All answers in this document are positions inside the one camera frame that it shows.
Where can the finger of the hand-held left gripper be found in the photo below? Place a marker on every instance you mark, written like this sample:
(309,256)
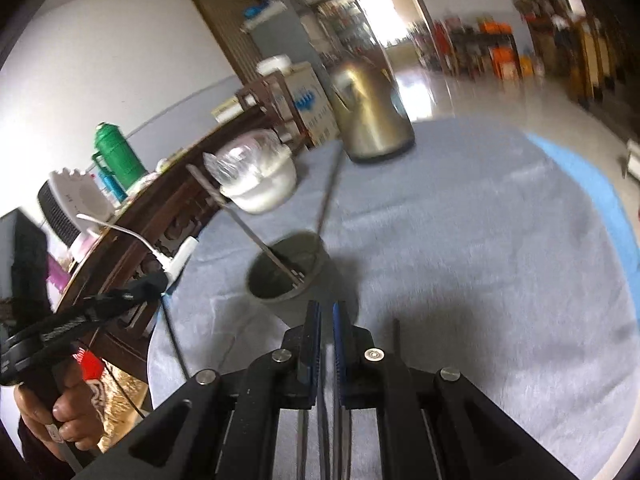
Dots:
(142,287)

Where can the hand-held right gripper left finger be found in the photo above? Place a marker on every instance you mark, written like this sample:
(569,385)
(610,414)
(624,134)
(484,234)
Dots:
(314,345)

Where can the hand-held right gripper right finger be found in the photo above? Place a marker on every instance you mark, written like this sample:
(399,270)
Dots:
(340,345)

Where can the metal utensil cup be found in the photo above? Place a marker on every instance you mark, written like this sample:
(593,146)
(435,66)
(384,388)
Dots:
(280,303)

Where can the person's left hand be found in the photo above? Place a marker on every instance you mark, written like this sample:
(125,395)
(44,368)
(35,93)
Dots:
(70,420)

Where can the white power plug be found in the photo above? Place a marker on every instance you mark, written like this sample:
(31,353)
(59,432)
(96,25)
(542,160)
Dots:
(178,257)

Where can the black panel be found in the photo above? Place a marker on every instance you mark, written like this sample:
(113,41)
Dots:
(22,260)

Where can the carved dark wooden cabinet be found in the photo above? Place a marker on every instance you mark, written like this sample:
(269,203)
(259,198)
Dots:
(165,205)

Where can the blue bottle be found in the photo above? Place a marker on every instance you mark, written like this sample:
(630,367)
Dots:
(112,187)

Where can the white electric heater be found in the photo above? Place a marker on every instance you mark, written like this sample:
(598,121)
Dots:
(70,200)

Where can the green thermos flask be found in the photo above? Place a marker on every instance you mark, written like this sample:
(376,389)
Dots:
(117,155)

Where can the white bowl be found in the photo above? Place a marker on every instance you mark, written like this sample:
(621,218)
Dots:
(265,195)

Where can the clear plastic bag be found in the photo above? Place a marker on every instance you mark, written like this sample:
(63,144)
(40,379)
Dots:
(245,157)

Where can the grey tablecloth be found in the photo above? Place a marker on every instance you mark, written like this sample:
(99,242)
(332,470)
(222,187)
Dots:
(475,240)

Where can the small white chest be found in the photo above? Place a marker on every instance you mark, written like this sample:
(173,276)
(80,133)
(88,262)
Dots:
(227,110)

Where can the wooden chair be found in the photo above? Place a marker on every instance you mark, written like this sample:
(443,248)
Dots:
(265,97)

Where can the bronze electric kettle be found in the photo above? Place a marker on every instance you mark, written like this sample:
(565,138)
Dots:
(372,115)

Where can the white box with blue print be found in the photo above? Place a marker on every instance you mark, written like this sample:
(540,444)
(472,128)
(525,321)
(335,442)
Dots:
(310,105)

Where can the brown striped door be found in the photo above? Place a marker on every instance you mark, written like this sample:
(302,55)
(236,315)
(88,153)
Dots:
(220,25)

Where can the grey refrigerator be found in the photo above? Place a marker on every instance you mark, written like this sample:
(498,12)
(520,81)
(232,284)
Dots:
(285,35)

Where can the blue cloth under tablecloth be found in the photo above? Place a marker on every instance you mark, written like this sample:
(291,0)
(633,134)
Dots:
(595,185)

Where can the orange box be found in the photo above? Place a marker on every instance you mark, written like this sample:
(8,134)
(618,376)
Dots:
(505,60)

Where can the dark wooden table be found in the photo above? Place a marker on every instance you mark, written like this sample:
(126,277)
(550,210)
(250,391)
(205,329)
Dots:
(475,42)

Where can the white step stool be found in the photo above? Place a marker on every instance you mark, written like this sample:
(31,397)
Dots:
(632,160)

